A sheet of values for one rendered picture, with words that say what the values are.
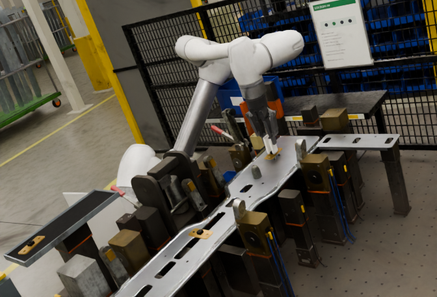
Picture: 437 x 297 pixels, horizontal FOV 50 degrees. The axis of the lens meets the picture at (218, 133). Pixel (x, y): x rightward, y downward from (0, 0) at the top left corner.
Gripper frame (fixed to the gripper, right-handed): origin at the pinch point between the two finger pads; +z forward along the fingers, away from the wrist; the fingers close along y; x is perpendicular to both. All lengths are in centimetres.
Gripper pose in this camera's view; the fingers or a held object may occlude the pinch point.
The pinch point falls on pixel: (270, 144)
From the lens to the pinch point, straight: 178.6
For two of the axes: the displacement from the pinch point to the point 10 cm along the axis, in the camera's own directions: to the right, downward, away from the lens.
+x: -5.8, 4.7, -6.6
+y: -7.5, 0.0, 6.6
